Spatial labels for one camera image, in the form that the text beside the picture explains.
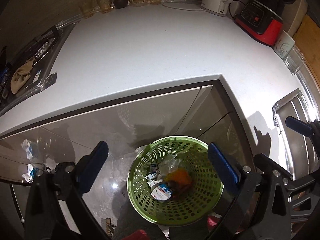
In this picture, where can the green perforated trash basket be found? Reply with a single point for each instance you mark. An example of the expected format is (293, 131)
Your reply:
(198, 202)

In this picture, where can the blue white milk carton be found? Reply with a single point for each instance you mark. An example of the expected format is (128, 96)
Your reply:
(161, 192)

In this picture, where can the white crumpled plastic bag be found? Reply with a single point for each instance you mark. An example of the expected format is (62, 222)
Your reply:
(167, 165)

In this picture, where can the white printed mug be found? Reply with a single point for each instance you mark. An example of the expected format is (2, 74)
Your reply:
(283, 45)

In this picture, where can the black gas stove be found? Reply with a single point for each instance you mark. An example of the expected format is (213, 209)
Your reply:
(42, 49)

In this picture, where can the blue white wrapper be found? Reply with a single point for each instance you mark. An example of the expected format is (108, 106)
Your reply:
(154, 173)

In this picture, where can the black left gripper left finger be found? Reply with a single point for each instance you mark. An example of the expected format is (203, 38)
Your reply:
(89, 166)

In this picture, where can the grey cabinet door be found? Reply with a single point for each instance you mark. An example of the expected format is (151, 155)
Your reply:
(124, 127)

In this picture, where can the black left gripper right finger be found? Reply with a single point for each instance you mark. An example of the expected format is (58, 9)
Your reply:
(227, 171)

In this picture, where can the wooden cutting board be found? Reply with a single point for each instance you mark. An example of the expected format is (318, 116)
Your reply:
(307, 39)

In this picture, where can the beige cloth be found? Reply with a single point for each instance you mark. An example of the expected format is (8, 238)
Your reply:
(21, 76)

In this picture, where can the stainless steel sink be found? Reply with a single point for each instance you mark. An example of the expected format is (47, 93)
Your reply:
(296, 152)

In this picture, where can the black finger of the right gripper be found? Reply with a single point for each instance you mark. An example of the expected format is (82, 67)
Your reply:
(306, 129)

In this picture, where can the red black blender base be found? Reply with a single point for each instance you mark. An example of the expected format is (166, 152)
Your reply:
(260, 21)

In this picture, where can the dark small bowl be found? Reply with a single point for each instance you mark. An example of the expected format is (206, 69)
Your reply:
(120, 4)

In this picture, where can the clear glass tumbler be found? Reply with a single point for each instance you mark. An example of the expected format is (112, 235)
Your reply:
(294, 60)

